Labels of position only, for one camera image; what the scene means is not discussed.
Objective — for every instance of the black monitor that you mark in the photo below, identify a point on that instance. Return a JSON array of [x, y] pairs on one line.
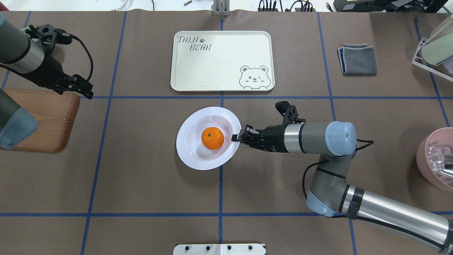
[[399, 6]]

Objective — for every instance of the pink bowl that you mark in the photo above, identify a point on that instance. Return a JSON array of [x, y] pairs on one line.
[[445, 135]]

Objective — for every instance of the metal scoop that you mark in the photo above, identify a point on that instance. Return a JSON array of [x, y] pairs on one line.
[[444, 165]]

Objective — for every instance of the green cup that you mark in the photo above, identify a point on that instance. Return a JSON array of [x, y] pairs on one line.
[[438, 50]]

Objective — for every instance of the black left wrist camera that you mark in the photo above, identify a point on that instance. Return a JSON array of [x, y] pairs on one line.
[[48, 35]]

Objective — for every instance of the orange mandarin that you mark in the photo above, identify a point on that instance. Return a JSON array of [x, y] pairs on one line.
[[212, 138]]

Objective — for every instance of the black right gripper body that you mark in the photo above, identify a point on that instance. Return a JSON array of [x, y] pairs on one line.
[[275, 138]]

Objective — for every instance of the purple cup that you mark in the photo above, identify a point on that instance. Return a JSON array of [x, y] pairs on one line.
[[448, 64]]

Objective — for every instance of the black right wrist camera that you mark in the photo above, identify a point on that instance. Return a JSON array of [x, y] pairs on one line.
[[289, 113]]

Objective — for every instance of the folded grey cloth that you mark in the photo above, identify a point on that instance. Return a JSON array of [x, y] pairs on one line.
[[357, 59]]

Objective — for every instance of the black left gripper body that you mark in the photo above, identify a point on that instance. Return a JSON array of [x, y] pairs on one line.
[[49, 71]]

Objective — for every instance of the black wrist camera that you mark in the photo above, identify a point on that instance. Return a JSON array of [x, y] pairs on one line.
[[289, 113], [48, 35]]

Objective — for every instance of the wooden cutting board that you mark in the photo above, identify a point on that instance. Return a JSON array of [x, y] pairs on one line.
[[55, 115]]

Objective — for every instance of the cream bear tray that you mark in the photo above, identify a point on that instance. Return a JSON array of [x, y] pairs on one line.
[[222, 61]]

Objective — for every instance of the aluminium frame post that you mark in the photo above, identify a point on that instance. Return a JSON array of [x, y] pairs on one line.
[[221, 8]]

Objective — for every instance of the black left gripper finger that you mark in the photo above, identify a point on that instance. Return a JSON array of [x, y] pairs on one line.
[[81, 86]]

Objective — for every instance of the clear ice cubes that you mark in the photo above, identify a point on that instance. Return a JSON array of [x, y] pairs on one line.
[[434, 148]]

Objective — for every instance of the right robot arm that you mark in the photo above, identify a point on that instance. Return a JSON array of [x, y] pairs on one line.
[[331, 193]]

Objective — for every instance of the white round plate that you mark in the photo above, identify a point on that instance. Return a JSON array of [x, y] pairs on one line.
[[189, 138]]

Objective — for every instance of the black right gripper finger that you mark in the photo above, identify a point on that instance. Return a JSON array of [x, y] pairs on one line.
[[248, 136]]

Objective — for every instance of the white cup rack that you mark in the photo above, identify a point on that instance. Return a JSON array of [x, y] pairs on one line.
[[444, 28]]

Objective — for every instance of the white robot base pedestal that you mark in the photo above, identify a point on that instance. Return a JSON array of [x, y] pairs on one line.
[[220, 249]]

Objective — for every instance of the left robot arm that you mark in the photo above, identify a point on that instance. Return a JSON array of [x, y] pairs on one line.
[[27, 52]]

